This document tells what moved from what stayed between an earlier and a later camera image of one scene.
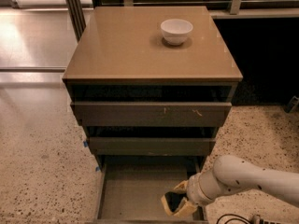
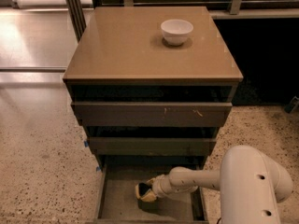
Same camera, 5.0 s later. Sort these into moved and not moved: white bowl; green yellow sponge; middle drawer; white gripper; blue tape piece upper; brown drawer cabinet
Moved: white gripper; green yellow sponge
Not moved: brown drawer cabinet; blue tape piece upper; white bowl; middle drawer
